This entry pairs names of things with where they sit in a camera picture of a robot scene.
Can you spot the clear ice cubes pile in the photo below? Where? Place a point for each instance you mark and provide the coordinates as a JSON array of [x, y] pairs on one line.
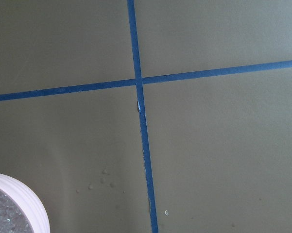
[[12, 219]]

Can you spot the pink ribbed bowl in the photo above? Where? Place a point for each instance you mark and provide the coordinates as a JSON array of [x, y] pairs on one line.
[[27, 201]]

